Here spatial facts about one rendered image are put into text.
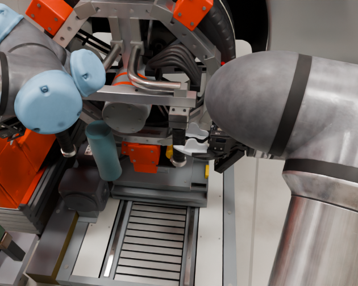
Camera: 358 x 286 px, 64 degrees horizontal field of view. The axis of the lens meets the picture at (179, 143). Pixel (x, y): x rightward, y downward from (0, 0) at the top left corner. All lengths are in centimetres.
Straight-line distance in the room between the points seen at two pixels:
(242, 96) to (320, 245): 16
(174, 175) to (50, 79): 117
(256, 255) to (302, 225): 127
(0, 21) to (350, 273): 49
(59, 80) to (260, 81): 22
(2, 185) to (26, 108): 73
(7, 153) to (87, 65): 61
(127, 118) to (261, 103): 60
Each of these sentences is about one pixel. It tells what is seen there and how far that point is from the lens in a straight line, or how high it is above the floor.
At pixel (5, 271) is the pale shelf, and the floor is 45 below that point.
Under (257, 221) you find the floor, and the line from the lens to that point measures 165.
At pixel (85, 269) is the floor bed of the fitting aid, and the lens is 148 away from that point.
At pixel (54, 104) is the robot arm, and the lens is 36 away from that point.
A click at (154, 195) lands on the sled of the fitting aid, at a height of 17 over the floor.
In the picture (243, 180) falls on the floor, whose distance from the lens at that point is 177.
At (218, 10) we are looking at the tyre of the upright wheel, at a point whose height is 106.
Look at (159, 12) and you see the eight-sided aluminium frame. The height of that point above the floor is 110.
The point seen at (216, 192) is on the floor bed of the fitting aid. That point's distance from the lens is 160.
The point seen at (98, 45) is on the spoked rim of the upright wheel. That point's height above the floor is 94.
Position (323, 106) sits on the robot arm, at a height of 125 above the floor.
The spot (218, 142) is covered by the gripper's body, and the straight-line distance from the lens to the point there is 73.
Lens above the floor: 142
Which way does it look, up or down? 48 degrees down
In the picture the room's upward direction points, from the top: straight up
